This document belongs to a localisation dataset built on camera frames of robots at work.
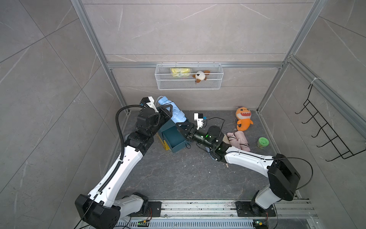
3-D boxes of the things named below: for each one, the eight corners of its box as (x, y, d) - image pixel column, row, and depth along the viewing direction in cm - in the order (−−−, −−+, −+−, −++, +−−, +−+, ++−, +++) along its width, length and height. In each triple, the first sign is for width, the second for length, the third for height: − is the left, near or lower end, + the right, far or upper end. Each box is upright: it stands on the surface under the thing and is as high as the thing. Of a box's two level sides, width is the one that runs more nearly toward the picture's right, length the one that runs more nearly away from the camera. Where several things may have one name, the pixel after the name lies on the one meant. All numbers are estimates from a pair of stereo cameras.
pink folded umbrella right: (238, 151, 97) (240, 148, 94) (234, 133, 107) (235, 130, 104) (249, 151, 97) (251, 148, 94) (243, 133, 107) (245, 130, 104)
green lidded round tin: (258, 148, 99) (261, 145, 95) (255, 140, 103) (257, 137, 99) (267, 148, 99) (270, 145, 95) (264, 140, 103) (267, 137, 99)
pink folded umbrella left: (232, 150, 98) (234, 147, 94) (225, 135, 106) (226, 132, 102) (240, 149, 99) (241, 145, 95) (232, 134, 107) (233, 131, 103)
